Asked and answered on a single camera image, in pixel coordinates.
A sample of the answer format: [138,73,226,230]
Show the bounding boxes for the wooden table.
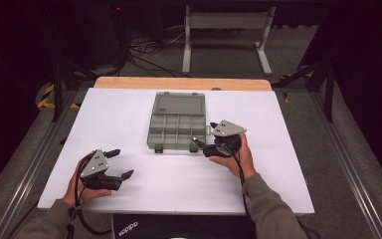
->
[94,76,273,92]

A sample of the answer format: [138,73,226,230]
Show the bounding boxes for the black metal stand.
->
[51,59,97,122]
[272,59,336,123]

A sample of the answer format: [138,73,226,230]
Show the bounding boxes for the yellow black floor tape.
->
[280,71,312,104]
[37,83,81,110]

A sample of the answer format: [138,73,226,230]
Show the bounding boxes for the grey compartment storage box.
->
[146,92,212,154]

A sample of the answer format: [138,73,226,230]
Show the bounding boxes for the hand-held gripper cable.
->
[221,142,252,217]
[67,152,113,237]

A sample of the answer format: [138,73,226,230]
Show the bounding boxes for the person's right hand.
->
[208,132,258,181]

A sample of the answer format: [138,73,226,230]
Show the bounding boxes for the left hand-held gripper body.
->
[79,148,123,191]

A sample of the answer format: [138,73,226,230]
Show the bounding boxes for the person's black shirt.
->
[112,213,257,239]

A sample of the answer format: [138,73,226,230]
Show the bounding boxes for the black floor cables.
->
[125,29,193,78]

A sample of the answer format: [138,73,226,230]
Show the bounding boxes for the white table board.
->
[37,87,315,216]

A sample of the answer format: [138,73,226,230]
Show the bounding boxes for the white metal stand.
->
[181,4,277,77]

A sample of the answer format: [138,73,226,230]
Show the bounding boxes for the person's left hand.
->
[62,158,112,207]

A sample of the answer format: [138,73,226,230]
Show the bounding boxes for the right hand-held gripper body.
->
[202,119,248,158]

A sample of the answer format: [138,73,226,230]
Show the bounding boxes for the left hand-held gripper cable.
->
[67,152,113,237]

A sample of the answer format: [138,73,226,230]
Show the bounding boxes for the right hand-held gripper cable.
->
[221,142,252,217]

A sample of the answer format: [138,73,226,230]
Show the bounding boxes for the aluminium floor rail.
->
[0,89,91,239]
[306,89,382,239]

